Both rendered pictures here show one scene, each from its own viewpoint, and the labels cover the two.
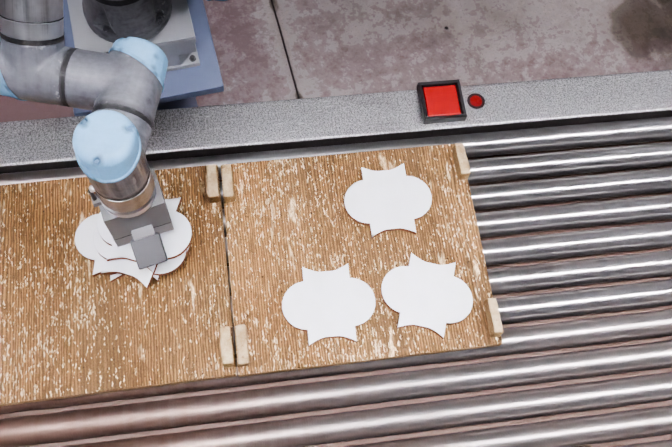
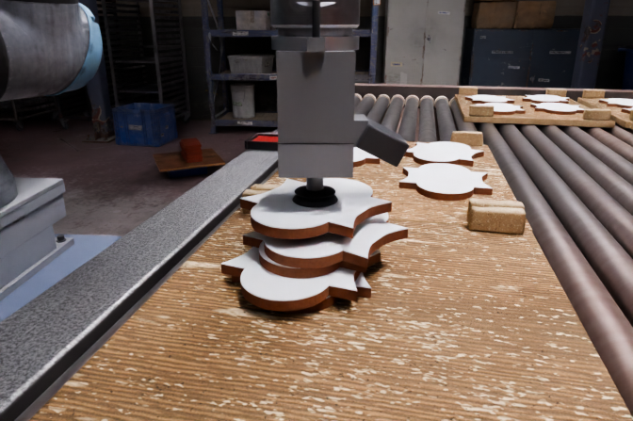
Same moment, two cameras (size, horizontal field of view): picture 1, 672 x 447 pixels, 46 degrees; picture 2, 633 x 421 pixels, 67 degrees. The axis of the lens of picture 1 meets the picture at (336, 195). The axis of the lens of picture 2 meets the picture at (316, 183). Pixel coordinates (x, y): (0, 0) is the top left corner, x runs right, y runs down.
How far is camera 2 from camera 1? 1.19 m
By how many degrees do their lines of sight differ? 62
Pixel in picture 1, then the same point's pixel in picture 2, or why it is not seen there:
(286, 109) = (205, 186)
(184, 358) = (511, 257)
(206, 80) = (100, 243)
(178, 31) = (39, 185)
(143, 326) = (458, 281)
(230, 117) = (180, 209)
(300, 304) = (444, 186)
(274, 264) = (388, 197)
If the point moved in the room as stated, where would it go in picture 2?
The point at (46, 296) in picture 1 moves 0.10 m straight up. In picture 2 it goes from (372, 380) to (379, 241)
